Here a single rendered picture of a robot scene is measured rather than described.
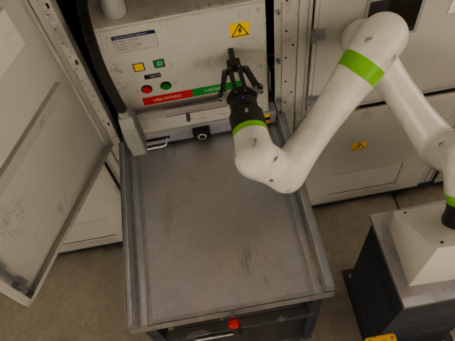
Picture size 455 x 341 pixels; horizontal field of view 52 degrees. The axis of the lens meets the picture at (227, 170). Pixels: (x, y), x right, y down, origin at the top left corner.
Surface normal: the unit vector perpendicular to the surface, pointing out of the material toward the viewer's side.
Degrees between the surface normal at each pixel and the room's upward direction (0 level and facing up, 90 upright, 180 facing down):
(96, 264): 0
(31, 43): 90
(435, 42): 90
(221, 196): 0
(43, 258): 90
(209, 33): 90
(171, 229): 0
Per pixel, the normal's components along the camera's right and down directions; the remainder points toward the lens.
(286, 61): 0.16, 0.83
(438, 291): -0.10, -0.52
